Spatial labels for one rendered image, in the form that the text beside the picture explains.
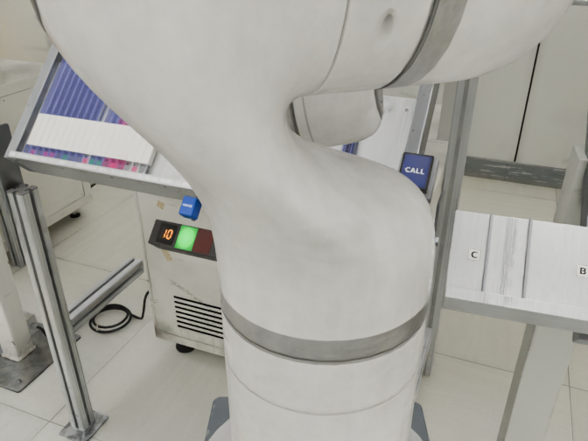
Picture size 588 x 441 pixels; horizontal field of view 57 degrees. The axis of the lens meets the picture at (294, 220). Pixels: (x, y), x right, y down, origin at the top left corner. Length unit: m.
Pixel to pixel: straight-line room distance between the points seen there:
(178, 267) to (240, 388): 1.09
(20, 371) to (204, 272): 0.61
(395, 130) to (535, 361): 0.42
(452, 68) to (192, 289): 1.21
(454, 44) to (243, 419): 0.23
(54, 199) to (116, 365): 0.87
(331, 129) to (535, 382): 0.65
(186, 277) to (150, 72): 1.23
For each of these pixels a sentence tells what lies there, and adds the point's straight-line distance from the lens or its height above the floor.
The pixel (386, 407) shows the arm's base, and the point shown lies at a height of 0.84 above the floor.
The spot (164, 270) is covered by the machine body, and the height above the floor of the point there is 0.30.
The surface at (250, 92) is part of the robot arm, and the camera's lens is 0.20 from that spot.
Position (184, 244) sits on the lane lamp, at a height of 0.65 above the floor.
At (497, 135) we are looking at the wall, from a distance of 2.74.
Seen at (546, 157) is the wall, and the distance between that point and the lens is 2.77.
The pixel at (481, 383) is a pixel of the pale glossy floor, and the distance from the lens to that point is 1.59.
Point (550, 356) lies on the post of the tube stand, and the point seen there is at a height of 0.50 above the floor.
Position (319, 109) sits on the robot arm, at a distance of 0.40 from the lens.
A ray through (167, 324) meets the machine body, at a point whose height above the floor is 0.12.
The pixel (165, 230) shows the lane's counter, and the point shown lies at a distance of 0.86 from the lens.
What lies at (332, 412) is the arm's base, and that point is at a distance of 0.30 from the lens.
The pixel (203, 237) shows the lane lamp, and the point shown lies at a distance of 0.83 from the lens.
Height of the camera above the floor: 1.07
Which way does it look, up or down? 28 degrees down
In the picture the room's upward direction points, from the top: straight up
